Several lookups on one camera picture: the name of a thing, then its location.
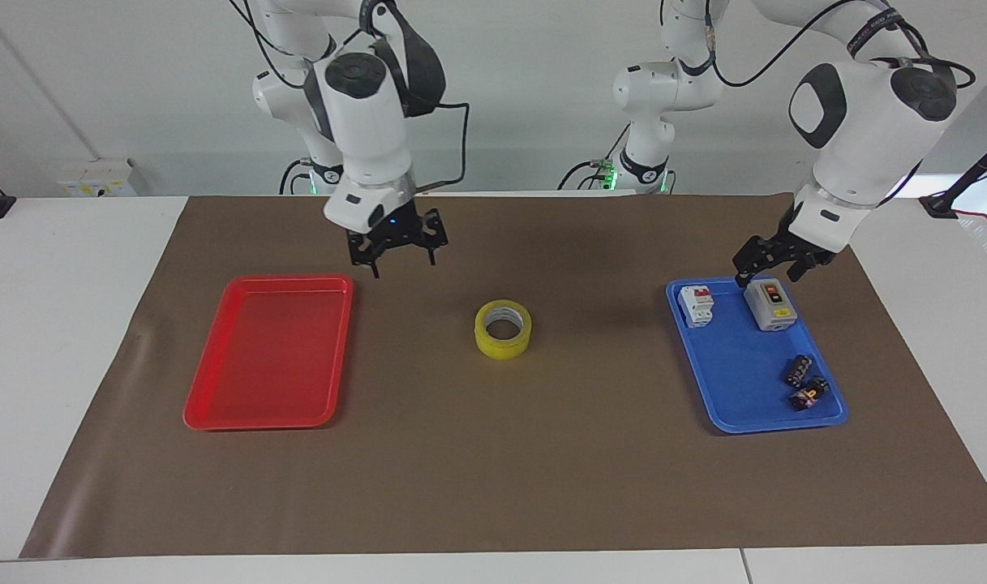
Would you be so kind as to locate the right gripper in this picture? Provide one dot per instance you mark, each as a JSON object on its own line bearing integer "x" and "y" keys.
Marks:
{"x": 396, "y": 222}

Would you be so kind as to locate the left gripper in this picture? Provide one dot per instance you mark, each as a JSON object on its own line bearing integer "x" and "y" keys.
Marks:
{"x": 795, "y": 235}

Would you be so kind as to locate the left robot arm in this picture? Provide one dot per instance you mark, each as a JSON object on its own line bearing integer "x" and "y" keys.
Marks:
{"x": 866, "y": 97}

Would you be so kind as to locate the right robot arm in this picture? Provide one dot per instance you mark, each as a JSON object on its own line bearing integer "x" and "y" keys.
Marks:
{"x": 369, "y": 105}

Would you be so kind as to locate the yellow tape roll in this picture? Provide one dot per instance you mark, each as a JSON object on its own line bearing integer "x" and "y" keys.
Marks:
{"x": 502, "y": 345}

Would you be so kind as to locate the black cylindrical battery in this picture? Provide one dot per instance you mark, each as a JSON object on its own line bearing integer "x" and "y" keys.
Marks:
{"x": 800, "y": 370}
{"x": 809, "y": 394}

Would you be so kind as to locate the blue plastic tray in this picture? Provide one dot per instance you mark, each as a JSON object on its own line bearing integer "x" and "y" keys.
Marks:
{"x": 744, "y": 373}

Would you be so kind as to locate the red plastic tray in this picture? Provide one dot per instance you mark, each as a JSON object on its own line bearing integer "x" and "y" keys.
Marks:
{"x": 270, "y": 350}

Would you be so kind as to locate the grey push-button switch box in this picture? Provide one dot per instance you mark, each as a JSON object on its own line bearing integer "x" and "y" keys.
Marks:
{"x": 770, "y": 307}

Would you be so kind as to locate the white circuit breaker red switch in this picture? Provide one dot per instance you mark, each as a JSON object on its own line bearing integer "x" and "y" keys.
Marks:
{"x": 696, "y": 307}

